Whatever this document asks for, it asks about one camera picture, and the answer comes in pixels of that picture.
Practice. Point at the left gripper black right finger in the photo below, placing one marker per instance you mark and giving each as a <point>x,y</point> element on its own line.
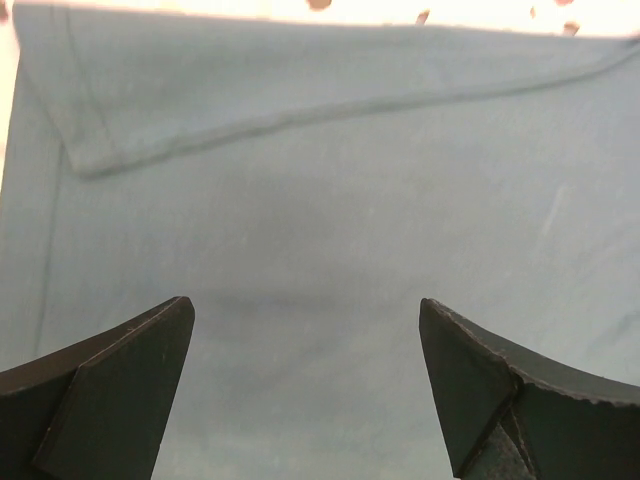
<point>507,412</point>

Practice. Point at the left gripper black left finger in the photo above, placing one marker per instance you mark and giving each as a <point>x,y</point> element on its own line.
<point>97,409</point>

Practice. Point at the grey-blue t-shirt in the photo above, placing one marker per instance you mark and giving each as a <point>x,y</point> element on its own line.
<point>306,186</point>

